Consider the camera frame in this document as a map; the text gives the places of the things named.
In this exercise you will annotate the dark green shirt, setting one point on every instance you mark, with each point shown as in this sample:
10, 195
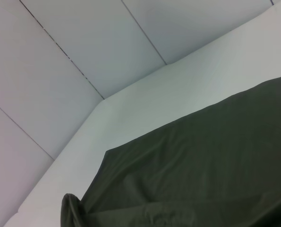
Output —
189, 165

